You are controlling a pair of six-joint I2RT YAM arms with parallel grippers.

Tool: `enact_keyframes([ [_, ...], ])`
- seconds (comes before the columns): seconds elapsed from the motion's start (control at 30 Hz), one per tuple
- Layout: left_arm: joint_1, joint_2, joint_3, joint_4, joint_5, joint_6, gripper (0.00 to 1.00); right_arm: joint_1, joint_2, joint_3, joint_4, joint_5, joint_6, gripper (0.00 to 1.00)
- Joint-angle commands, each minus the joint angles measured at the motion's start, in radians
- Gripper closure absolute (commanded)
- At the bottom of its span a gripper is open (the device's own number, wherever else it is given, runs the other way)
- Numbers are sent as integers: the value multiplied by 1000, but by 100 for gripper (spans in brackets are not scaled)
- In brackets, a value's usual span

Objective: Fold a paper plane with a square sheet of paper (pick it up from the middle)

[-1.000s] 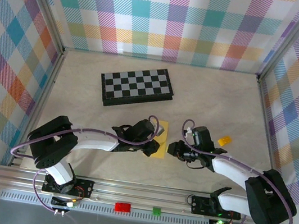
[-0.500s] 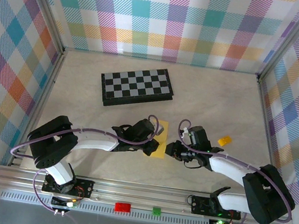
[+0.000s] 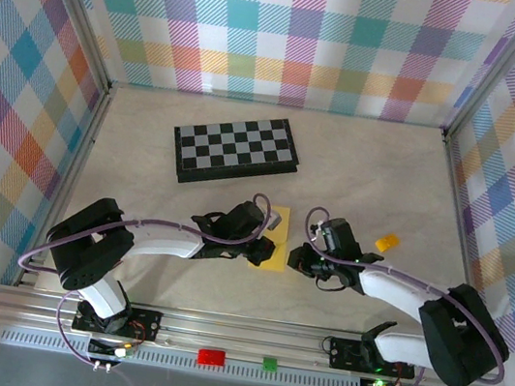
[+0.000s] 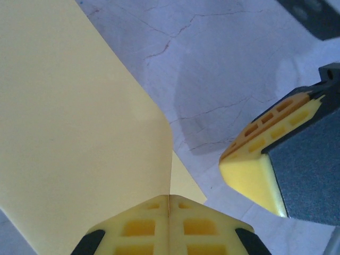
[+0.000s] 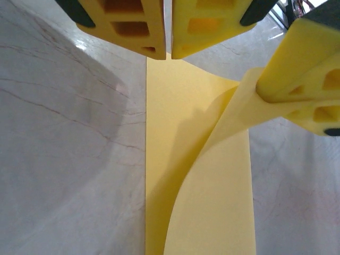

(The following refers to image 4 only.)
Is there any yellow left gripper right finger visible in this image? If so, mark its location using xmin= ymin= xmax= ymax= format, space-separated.
xmin=169 ymin=195 xmax=271 ymax=255

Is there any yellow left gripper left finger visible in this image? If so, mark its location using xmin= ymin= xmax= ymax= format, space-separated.
xmin=70 ymin=194 xmax=170 ymax=255

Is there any yellow square paper sheet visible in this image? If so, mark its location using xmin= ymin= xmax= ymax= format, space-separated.
xmin=0 ymin=0 xmax=208 ymax=255

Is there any black grey folding chessboard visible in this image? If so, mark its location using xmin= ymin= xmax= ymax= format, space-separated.
xmin=276 ymin=0 xmax=340 ymax=41

